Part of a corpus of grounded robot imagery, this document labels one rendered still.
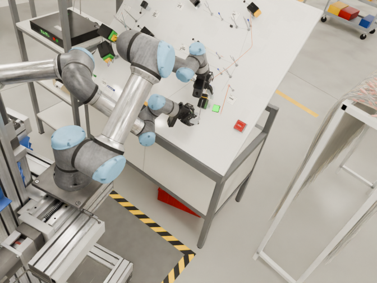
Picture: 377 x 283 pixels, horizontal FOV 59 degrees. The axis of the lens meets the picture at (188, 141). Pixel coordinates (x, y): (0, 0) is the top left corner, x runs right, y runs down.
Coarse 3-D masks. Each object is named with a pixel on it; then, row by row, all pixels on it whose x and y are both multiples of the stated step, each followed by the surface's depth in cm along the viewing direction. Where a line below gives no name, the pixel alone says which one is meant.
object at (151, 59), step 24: (144, 48) 112; (168, 48) 112; (144, 72) 111; (168, 72) 117; (120, 96) 114; (144, 96) 114; (120, 120) 112; (96, 144) 111; (120, 144) 114; (96, 168) 109; (120, 168) 116
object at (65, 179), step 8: (56, 168) 123; (56, 176) 123; (64, 176) 121; (72, 176) 122; (80, 176) 123; (88, 176) 126; (56, 184) 126; (64, 184) 123; (72, 184) 124; (80, 184) 125; (88, 184) 128
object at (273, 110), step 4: (268, 104) 212; (268, 108) 212; (272, 108) 210; (276, 108) 210; (272, 112) 211; (276, 112) 210; (268, 116) 215; (272, 116) 213; (268, 120) 216; (272, 120) 215; (268, 124) 218; (272, 124) 220; (264, 128) 222; (268, 128) 220; (268, 132) 223
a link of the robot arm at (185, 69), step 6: (180, 60) 152; (186, 60) 153; (192, 60) 152; (198, 60) 153; (174, 66) 152; (180, 66) 151; (186, 66) 150; (192, 66) 151; (198, 66) 154; (174, 72) 156; (180, 72) 150; (186, 72) 150; (192, 72) 152; (180, 78) 153; (186, 78) 151
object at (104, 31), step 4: (100, 28) 204; (104, 28) 202; (108, 28) 201; (96, 32) 204; (100, 32) 203; (104, 32) 202; (108, 32) 201; (104, 36) 201; (108, 36) 202; (116, 40) 215
